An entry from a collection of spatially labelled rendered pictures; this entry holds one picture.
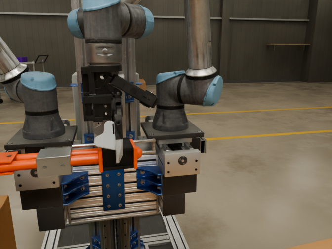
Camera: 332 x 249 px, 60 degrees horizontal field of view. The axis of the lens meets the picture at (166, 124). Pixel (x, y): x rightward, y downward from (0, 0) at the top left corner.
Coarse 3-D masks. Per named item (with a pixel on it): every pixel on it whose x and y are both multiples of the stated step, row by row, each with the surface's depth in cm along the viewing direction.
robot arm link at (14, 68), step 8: (0, 40) 103; (0, 48) 103; (8, 48) 106; (0, 56) 103; (8, 56) 105; (0, 64) 104; (8, 64) 106; (16, 64) 108; (24, 64) 112; (0, 72) 106; (8, 72) 107; (16, 72) 107; (24, 72) 109; (0, 80) 108; (8, 80) 107; (16, 80) 107; (8, 88) 109; (16, 96) 109
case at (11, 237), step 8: (0, 200) 79; (8, 200) 82; (0, 208) 75; (8, 208) 82; (0, 216) 75; (8, 216) 81; (0, 224) 74; (8, 224) 81; (0, 232) 74; (8, 232) 80; (0, 240) 73; (8, 240) 80; (0, 248) 73; (8, 248) 79; (16, 248) 87
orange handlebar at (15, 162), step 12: (0, 156) 61; (12, 156) 61; (24, 156) 63; (36, 156) 64; (72, 156) 62; (84, 156) 63; (96, 156) 63; (0, 168) 58; (12, 168) 59; (24, 168) 60; (36, 168) 61
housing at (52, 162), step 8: (40, 152) 63; (48, 152) 63; (56, 152) 63; (64, 152) 63; (40, 160) 60; (48, 160) 60; (56, 160) 61; (64, 160) 61; (40, 168) 60; (48, 168) 61; (56, 168) 61; (64, 168) 62; (72, 168) 64; (40, 176) 61; (48, 176) 61
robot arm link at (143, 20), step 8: (128, 8) 62; (136, 8) 65; (144, 8) 68; (136, 16) 64; (144, 16) 66; (152, 16) 70; (136, 24) 64; (144, 24) 67; (152, 24) 70; (128, 32) 64; (136, 32) 66; (144, 32) 68
